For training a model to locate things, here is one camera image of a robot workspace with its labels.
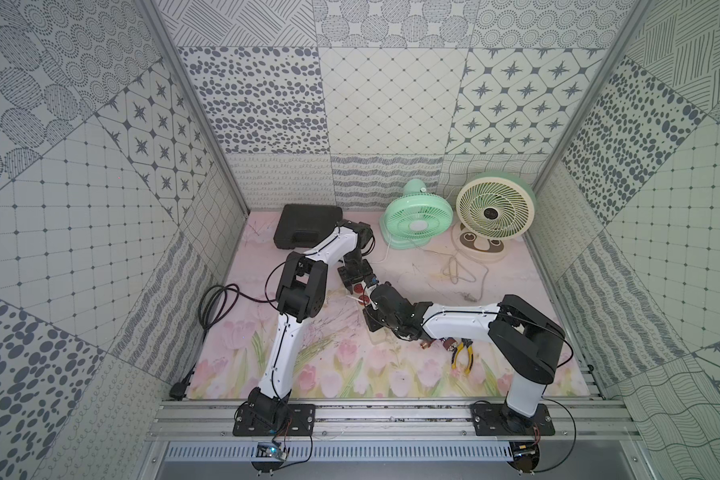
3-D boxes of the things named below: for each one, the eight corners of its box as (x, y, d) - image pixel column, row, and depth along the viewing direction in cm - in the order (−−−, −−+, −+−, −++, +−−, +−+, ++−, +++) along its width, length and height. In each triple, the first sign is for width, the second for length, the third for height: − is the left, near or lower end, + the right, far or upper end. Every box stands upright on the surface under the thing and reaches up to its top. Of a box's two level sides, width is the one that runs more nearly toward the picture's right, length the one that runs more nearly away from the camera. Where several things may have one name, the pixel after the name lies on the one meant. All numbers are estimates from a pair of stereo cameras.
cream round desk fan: (444, 252, 111) (466, 185, 86) (448, 234, 117) (470, 166, 92) (504, 267, 107) (545, 201, 82) (505, 248, 113) (544, 181, 87)
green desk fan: (381, 263, 109) (384, 210, 87) (380, 229, 119) (382, 175, 98) (438, 263, 109) (454, 210, 87) (432, 230, 119) (445, 175, 98)
